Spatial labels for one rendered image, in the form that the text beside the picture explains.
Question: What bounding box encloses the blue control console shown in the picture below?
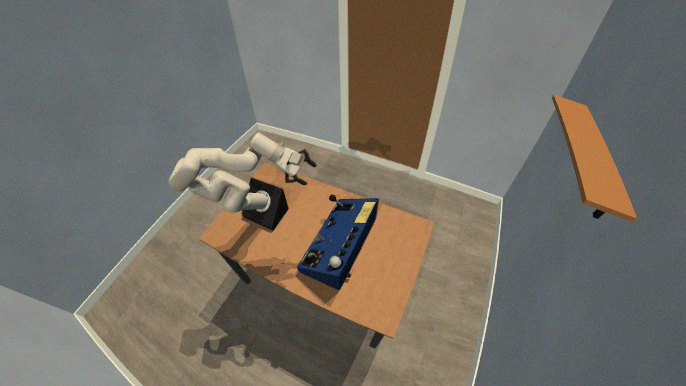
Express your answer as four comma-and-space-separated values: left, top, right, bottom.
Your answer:
297, 194, 379, 290

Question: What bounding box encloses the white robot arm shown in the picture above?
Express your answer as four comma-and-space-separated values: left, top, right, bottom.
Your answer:
168, 133, 284, 213

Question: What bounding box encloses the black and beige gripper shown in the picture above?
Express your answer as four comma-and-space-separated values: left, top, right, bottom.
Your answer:
275, 147, 317, 185

